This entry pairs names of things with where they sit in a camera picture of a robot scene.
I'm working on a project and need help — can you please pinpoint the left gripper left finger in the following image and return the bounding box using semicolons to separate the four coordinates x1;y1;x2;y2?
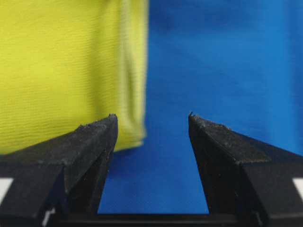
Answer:
0;114;118;227

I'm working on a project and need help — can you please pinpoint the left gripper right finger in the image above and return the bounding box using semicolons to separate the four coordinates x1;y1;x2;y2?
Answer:
188;114;303;227

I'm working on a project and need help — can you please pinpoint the yellow towel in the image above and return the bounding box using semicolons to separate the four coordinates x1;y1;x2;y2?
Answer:
0;0;149;154

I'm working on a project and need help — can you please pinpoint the blue table cloth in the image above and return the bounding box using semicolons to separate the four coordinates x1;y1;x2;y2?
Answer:
98;0;303;214

